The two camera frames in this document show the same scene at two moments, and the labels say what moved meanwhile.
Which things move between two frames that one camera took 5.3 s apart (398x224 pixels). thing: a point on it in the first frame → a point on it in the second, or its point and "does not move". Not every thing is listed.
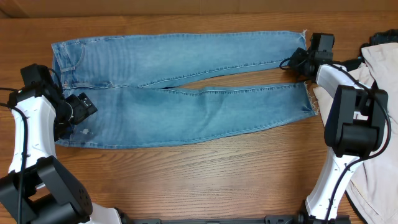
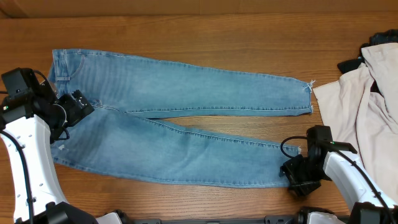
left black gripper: x=83 y=108 does not move
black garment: x=390 y=36 does not move
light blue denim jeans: x=151 y=88 → x=125 y=133
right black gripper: x=296 y=56 → x=288 y=172
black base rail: x=300 y=219 does not move
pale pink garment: x=373 y=188 does not move
